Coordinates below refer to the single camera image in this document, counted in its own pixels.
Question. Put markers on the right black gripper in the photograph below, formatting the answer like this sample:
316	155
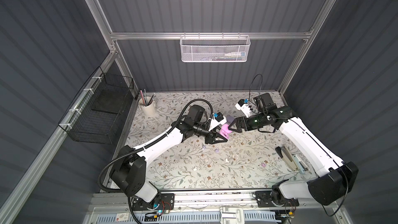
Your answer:
243	124

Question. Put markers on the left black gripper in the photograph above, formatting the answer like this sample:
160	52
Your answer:
210	133

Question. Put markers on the pink earbud charging case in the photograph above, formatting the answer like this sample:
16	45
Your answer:
225	131

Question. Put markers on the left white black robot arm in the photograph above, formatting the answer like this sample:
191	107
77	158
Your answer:
129	172

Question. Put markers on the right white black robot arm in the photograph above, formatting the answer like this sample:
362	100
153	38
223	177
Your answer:
334	177

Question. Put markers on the lavender closed earbud case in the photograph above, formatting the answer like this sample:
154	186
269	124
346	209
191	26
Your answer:
230	119

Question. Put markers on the beige black stapler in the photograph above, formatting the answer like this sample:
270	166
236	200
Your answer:
293	161

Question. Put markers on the tube in white basket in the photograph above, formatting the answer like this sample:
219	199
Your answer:
232	56

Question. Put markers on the white pen holder cup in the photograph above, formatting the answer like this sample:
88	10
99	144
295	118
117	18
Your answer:
147	104

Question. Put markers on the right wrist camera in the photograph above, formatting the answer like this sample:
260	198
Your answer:
244	107

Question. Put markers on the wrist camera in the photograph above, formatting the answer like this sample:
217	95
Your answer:
244	107
216	120

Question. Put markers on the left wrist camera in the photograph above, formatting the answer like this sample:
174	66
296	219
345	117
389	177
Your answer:
216	120

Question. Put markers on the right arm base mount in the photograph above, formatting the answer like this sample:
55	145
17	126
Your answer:
271	198

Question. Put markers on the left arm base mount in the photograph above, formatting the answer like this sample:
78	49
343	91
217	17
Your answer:
162	201

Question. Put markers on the white wire mesh basket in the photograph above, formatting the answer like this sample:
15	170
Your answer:
196	49

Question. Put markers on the black wire mesh basket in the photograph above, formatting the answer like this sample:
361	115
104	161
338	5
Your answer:
101	112

